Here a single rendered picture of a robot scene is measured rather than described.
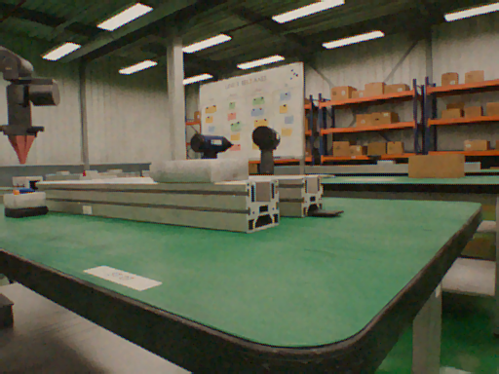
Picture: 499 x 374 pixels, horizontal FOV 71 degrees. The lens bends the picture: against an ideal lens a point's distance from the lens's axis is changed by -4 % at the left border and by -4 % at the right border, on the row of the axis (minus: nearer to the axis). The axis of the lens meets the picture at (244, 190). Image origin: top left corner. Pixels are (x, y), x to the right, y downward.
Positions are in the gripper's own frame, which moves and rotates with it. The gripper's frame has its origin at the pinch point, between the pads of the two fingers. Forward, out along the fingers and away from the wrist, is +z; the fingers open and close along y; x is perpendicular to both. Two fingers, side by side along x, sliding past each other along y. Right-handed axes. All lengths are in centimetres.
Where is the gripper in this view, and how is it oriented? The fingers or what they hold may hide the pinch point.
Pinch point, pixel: (22, 161)
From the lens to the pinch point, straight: 110.1
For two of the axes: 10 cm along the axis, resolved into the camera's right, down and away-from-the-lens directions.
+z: 0.4, 10.0, 0.7
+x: -7.8, -0.1, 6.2
